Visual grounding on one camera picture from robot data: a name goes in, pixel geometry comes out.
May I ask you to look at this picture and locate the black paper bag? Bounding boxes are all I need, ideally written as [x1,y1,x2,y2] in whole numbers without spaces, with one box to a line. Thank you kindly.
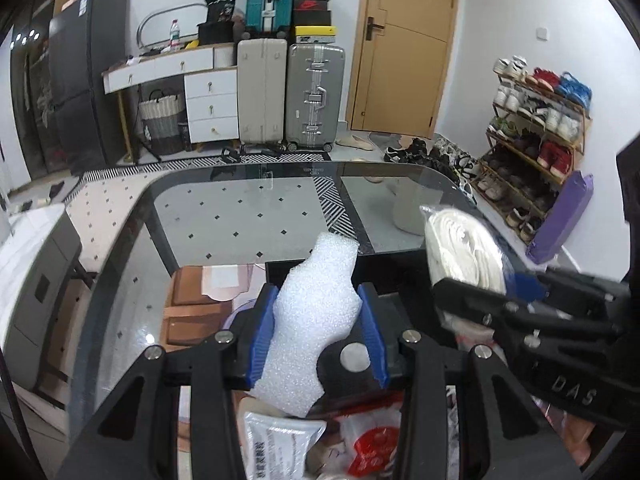
[204,0,236,25]

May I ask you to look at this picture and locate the wooden door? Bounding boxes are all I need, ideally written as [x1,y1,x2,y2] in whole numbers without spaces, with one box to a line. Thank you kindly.
[346,0,458,139]

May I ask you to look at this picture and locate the purple rolled mat bag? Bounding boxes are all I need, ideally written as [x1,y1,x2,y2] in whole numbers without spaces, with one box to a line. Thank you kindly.
[526,170,594,264]

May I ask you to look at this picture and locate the white green printed pouch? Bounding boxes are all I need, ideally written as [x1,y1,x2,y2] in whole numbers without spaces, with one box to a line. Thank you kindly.
[243,412,326,480]

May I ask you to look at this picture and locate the dark glass cabinet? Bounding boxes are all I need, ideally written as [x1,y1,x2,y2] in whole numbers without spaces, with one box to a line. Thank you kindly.
[10,0,68,179]

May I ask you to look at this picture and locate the anime print desk mat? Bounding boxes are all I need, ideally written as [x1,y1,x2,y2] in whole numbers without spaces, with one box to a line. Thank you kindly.
[159,261,601,480]

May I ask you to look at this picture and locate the beige suitcase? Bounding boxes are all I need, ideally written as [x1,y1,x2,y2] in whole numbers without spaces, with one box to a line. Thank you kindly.
[236,39,288,145]

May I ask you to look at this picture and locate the wooden shoe rack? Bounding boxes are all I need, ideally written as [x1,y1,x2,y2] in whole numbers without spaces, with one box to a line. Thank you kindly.
[474,55,592,245]

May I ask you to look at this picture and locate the silver aluminium suitcase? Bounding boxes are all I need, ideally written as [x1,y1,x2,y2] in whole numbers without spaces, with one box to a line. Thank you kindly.
[284,44,345,153]

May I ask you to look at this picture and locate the grey white side cabinet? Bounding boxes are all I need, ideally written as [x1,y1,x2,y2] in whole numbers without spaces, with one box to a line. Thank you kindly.
[1,204,81,391]

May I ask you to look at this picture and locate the stacked shoe boxes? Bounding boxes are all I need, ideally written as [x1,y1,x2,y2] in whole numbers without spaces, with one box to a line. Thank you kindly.
[292,0,337,44]

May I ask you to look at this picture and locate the cream rope coil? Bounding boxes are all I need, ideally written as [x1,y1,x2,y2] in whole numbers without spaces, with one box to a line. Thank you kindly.
[418,204,509,296]

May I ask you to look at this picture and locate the woven laundry basket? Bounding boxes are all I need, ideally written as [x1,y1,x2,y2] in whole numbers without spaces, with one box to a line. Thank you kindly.
[138,89,186,156]

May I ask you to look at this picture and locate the black refrigerator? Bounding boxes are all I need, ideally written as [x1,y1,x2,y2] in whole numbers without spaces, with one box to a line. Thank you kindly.
[49,0,127,174]

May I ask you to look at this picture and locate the white desk with drawers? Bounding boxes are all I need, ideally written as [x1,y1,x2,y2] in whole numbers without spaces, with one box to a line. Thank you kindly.
[102,44,240,159]

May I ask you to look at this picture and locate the red white snack bag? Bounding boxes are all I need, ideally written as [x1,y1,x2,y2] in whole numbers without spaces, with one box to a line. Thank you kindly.
[336,392,404,478]

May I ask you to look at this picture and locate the plastic water bottle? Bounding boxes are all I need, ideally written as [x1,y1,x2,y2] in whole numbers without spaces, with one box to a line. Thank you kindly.
[168,18,180,51]

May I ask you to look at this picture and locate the white foam piece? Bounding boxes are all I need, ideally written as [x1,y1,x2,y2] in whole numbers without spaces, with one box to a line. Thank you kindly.
[252,232,362,418]

